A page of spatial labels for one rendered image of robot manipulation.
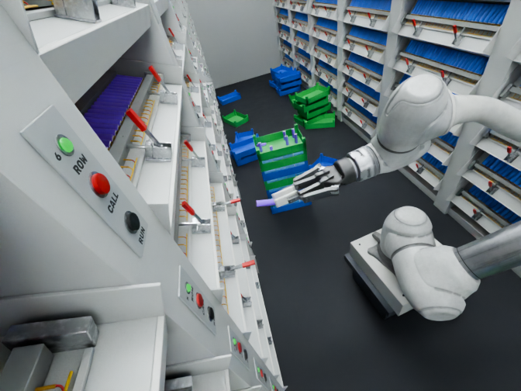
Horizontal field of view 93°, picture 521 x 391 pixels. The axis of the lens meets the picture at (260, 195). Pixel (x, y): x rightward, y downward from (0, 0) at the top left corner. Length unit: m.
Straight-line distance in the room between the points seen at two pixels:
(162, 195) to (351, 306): 1.22
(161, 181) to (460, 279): 0.85
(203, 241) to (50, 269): 0.37
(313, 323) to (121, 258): 1.26
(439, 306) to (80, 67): 0.96
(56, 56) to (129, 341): 0.23
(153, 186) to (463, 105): 0.62
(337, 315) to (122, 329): 1.24
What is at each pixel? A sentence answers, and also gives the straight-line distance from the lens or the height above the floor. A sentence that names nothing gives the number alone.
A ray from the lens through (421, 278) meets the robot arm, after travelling 0.96.
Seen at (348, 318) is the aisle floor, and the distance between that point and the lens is 1.43.
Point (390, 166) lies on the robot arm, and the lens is 0.74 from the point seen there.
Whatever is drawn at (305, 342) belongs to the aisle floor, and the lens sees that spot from 1.39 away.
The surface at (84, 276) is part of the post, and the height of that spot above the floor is 1.20.
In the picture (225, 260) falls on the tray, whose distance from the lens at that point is 0.75.
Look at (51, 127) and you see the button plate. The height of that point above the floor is 1.29.
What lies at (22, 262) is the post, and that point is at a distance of 0.22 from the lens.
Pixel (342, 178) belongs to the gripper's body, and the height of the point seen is 0.87.
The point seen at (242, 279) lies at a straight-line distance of 0.94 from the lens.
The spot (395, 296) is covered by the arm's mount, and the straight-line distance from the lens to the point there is 1.17.
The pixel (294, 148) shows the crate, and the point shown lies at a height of 0.51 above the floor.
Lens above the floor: 1.33
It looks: 42 degrees down
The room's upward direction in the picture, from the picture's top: 16 degrees counter-clockwise
